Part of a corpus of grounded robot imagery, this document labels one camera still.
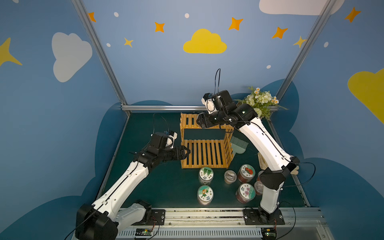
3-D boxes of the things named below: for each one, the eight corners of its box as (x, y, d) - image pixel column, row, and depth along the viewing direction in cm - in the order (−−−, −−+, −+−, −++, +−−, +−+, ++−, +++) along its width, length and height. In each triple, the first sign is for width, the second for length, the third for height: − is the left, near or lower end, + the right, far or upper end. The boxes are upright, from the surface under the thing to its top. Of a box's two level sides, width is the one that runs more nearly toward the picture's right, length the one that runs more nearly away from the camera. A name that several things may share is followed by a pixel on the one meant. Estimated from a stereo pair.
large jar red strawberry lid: (237, 182, 86) (240, 178, 81) (235, 169, 92) (237, 164, 86) (253, 182, 86) (257, 178, 81) (250, 169, 92) (253, 164, 86)
